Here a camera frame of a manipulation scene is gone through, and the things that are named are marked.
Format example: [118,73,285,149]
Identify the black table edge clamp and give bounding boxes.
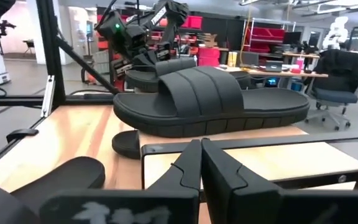
[6,128,40,144]

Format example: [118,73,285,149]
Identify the white humanoid robot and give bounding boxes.
[321,16,350,50]

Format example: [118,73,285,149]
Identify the office chair with black jacket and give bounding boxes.
[303,49,358,131]

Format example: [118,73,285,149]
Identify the rack with red bins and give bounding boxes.
[243,17,296,54]

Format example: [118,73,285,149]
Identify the grey laptop on desk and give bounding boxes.
[264,60,284,73]

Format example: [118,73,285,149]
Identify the yellow container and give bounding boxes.
[227,51,239,68]

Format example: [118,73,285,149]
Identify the black aluminium rig frame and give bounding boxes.
[0,0,121,175]

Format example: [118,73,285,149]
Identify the red storage bins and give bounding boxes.
[181,15,203,30]

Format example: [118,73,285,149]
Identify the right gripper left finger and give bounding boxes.
[40,139,202,224]

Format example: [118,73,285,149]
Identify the wooden office desk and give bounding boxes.
[219,64,329,79]

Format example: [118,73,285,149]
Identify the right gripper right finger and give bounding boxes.
[201,139,358,224]

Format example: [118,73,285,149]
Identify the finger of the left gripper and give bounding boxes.
[156,42,172,62]
[112,57,134,77]

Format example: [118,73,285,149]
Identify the pink bottle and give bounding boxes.
[295,57,305,74]

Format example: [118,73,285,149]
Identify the pink storage box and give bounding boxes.
[196,46,221,67]

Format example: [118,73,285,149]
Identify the wooden shelf black metal frame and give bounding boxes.
[137,124,358,191]

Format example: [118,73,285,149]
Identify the black desk monitor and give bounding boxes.
[283,30,303,46]

